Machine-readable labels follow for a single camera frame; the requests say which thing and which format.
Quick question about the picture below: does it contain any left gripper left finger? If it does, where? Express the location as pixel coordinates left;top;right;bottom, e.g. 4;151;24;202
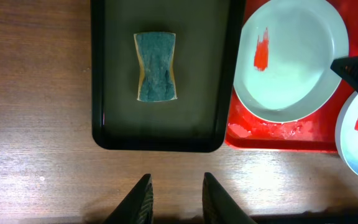
103;174;154;224

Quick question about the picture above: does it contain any green and yellow sponge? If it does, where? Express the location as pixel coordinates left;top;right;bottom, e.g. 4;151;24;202
134;32;177;103

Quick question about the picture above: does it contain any mint green plate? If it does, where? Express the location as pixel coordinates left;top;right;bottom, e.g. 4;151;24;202
234;0;349;123

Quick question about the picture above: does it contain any dark green plastic tray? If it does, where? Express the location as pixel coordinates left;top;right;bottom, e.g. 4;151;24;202
90;0;246;152

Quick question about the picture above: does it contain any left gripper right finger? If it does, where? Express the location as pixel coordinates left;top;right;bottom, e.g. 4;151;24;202
202;172;257;224

